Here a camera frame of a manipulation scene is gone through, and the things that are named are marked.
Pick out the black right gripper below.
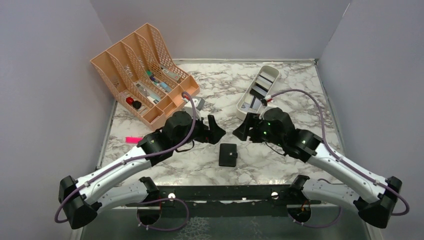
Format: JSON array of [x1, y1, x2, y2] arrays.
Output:
[[232, 111, 285, 147]]

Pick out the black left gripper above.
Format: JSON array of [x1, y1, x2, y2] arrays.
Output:
[[173, 111, 226, 150]]

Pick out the black leather card holder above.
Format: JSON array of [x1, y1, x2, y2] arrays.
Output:
[[218, 143, 238, 167]]

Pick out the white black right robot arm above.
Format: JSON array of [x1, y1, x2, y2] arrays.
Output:
[[232, 107, 402, 229]]

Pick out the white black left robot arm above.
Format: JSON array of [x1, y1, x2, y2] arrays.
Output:
[[54, 111, 226, 230]]

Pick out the cream oblong plastic tray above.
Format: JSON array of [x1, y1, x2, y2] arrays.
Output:
[[235, 64, 280, 121]]

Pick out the grey device in organizer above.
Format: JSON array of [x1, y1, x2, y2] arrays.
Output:
[[160, 65, 181, 83]]

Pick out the teal pens in organizer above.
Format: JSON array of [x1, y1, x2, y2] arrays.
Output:
[[146, 70, 172, 93]]

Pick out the black round item in organizer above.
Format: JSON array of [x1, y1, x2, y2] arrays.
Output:
[[131, 100, 142, 110]]

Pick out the pink rectangular bar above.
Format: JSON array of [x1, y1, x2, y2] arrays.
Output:
[[125, 136, 143, 144]]

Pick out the peach plastic file organizer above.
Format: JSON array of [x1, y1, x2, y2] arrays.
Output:
[[90, 23, 200, 130]]

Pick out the red round item in organizer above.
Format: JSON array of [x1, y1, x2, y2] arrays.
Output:
[[125, 97, 134, 105]]

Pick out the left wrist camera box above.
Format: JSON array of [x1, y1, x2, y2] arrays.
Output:
[[183, 96, 205, 119]]

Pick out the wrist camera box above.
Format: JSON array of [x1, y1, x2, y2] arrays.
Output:
[[260, 95, 273, 107], [183, 96, 205, 119]]

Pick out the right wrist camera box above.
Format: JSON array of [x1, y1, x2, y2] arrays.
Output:
[[260, 95, 273, 107]]

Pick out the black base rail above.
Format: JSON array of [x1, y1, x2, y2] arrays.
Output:
[[127, 184, 320, 218]]

